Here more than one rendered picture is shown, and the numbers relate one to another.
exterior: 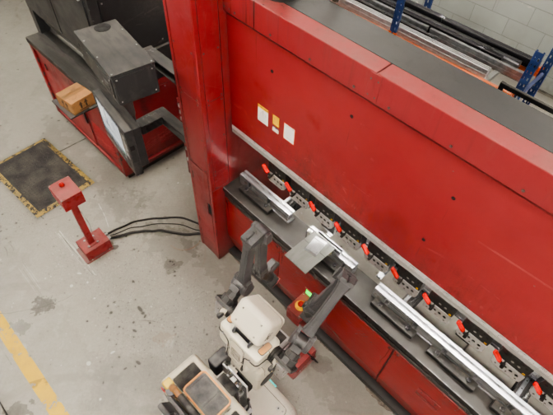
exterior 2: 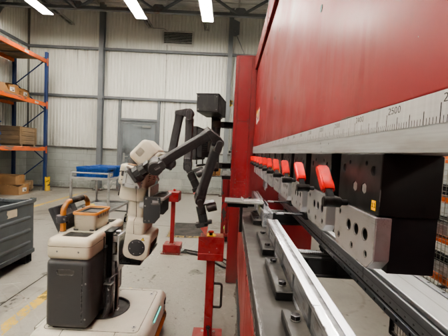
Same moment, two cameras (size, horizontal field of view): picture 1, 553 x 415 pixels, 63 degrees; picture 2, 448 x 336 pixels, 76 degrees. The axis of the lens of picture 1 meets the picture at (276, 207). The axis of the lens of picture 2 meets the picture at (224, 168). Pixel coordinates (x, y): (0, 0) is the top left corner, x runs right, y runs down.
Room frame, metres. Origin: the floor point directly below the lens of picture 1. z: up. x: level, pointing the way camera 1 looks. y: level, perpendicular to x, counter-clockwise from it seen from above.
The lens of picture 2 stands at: (0.05, -1.63, 1.33)
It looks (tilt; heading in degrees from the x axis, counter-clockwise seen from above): 3 degrees down; 48
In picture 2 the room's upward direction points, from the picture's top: 3 degrees clockwise
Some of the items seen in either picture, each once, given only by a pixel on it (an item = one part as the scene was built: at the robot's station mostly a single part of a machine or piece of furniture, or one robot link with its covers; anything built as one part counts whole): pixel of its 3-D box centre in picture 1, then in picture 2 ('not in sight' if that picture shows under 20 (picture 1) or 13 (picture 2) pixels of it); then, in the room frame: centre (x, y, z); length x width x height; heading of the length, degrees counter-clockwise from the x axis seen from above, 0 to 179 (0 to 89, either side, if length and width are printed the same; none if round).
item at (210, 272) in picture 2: not in sight; (209, 295); (1.25, -0.23, 0.39); 0.05 x 0.05 x 0.54; 47
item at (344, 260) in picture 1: (331, 250); (264, 213); (1.60, -0.36, 0.92); 0.39 x 0.06 x 0.10; 46
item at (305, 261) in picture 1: (309, 251); (243, 201); (1.53, -0.22, 1.00); 0.26 x 0.18 x 0.01; 136
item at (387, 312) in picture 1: (392, 317); (264, 242); (1.18, -0.72, 0.89); 0.30 x 0.05 x 0.03; 46
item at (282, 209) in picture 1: (267, 196); (257, 199); (2.02, 0.07, 0.92); 0.50 x 0.06 x 0.10; 46
